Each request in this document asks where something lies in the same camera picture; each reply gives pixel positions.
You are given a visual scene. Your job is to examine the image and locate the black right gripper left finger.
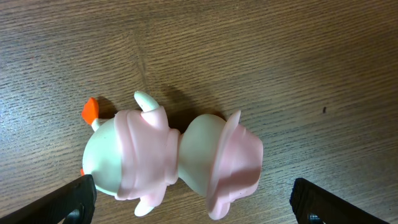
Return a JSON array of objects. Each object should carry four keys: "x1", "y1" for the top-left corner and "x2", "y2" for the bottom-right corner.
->
[{"x1": 1, "y1": 174, "x2": 97, "y2": 224}]

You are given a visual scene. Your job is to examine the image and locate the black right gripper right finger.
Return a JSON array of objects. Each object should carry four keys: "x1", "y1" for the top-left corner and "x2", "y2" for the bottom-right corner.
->
[{"x1": 290, "y1": 178, "x2": 385, "y2": 224}]

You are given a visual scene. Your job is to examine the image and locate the white pink duck figurine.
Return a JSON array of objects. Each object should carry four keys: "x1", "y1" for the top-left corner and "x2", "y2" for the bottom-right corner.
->
[{"x1": 81, "y1": 91, "x2": 263, "y2": 220}]

